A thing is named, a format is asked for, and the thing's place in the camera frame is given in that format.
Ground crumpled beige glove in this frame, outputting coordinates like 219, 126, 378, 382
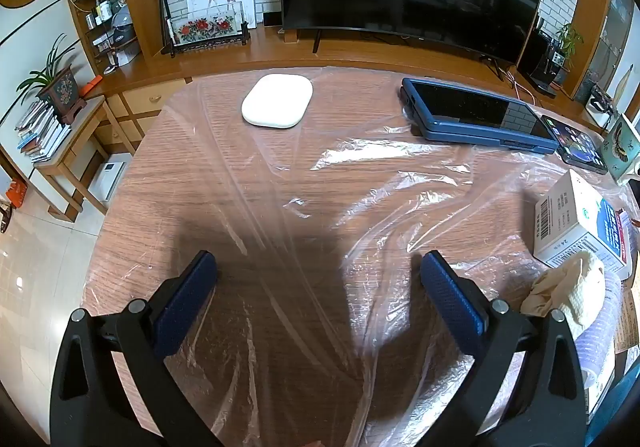
520, 249, 606, 340

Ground tablet in blue case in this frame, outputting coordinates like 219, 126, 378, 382
400, 77, 560, 155

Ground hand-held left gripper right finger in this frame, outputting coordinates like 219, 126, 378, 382
415, 249, 588, 447

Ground white floor appliance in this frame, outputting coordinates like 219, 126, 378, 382
87, 153, 133, 202

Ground patterned ceramic mug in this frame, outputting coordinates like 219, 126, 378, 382
600, 114, 640, 185

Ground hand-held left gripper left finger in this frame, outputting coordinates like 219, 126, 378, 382
48, 249, 226, 447

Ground wooden television cabinet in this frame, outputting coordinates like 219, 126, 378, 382
85, 22, 616, 158

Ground wooden side table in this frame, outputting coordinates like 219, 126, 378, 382
32, 94, 138, 222

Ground potted orchid plant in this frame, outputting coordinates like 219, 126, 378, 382
16, 33, 88, 124

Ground small green potted plant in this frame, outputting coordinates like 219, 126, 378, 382
555, 22, 585, 73

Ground white cardboard box blue label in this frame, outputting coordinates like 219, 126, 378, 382
532, 168, 636, 280

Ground floral glass screen on stand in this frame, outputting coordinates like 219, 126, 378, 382
161, 1, 250, 58

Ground black smartphone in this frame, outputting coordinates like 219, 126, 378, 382
540, 114, 608, 175

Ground white plastic container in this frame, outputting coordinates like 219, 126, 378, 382
241, 74, 314, 130

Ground black coffee machine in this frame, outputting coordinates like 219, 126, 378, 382
517, 30, 571, 98

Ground stack of books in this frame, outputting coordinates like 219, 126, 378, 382
15, 100, 73, 163

